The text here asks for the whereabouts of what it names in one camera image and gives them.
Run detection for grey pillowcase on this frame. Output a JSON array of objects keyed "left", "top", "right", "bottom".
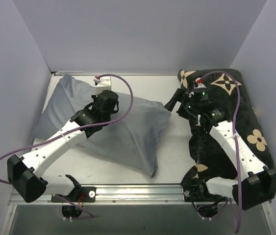
[{"left": 33, "top": 74, "right": 171, "bottom": 178}]

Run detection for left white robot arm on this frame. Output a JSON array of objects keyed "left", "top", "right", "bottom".
[{"left": 7, "top": 90, "right": 119, "bottom": 203}]

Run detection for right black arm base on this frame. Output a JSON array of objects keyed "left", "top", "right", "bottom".
[{"left": 180, "top": 178, "right": 225, "bottom": 203}]

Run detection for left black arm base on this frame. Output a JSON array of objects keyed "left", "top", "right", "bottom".
[{"left": 55, "top": 174, "right": 97, "bottom": 203}]

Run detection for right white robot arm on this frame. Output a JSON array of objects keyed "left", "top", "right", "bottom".
[{"left": 165, "top": 88, "right": 276, "bottom": 210}]

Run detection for black floral plush pillow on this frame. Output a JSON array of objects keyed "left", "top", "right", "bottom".
[{"left": 177, "top": 69, "right": 275, "bottom": 187}]

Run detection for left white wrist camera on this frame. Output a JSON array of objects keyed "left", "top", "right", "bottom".
[{"left": 94, "top": 76, "right": 112, "bottom": 95}]

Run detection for aluminium front rail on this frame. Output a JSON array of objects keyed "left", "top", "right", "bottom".
[{"left": 9, "top": 184, "right": 271, "bottom": 206}]

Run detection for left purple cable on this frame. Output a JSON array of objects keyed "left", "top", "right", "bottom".
[{"left": 0, "top": 74, "right": 135, "bottom": 185}]

